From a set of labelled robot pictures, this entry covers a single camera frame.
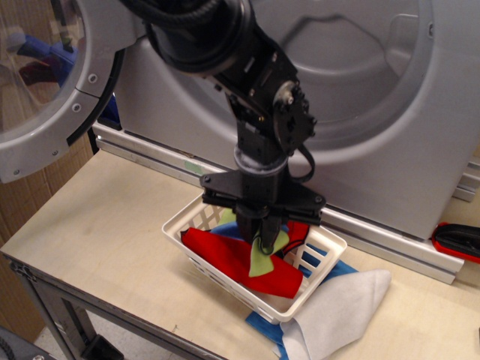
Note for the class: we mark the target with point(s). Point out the red and black tool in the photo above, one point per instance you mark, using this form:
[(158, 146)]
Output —
[(457, 240)]

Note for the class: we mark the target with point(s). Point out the large red cloth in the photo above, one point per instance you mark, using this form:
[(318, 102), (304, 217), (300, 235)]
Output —
[(232, 257)]

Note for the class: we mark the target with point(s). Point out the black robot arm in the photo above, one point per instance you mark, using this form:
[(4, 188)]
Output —
[(221, 41)]

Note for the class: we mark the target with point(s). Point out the grey toy laundry machine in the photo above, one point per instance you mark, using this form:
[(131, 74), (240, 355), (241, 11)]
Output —
[(394, 86)]

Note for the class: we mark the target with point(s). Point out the blue cloth under basket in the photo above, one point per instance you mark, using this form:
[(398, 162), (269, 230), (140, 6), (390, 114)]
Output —
[(262, 324)]

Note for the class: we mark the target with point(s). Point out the light green cloth in basket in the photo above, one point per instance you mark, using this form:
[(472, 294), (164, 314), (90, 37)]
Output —
[(227, 216)]

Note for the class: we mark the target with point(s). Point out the aluminium rail base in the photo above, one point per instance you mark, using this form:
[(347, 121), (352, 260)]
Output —
[(404, 250)]

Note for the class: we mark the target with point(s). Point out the round transparent machine door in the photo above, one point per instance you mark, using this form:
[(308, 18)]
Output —
[(60, 61)]

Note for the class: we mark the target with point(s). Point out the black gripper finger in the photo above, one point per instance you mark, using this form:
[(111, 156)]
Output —
[(250, 224), (273, 233)]

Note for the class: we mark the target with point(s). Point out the blue cloth in basket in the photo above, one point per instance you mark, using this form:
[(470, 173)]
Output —
[(229, 230)]

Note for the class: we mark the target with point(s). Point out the red cloth with black trim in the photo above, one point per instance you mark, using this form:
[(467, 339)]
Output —
[(297, 233)]

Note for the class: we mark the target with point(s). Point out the white felt cloth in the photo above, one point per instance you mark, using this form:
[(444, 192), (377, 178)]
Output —
[(373, 286)]

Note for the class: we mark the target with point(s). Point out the green cloth with black trim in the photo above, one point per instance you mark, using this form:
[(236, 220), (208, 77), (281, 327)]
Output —
[(261, 262)]

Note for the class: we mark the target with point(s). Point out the white plastic laundry basket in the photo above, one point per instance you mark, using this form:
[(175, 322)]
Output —
[(315, 259)]

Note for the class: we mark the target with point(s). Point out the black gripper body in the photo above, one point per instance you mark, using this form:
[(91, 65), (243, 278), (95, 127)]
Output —
[(261, 196)]

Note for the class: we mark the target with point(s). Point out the metal table frame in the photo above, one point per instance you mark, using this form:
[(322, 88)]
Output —
[(65, 309)]

